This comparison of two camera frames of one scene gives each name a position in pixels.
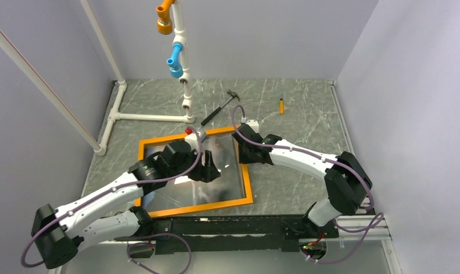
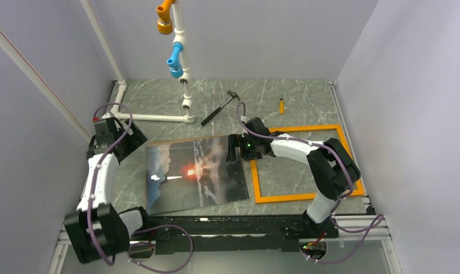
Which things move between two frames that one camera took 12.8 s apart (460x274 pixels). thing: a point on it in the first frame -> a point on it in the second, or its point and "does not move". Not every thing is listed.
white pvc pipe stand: [180, 40] does not move
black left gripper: [207, 172] -> [136, 139]
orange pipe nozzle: [164, 24] does not move
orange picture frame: [247, 200] -> [300, 197]
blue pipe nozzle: [176, 70] does not move
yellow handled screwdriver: [282, 105] does not move
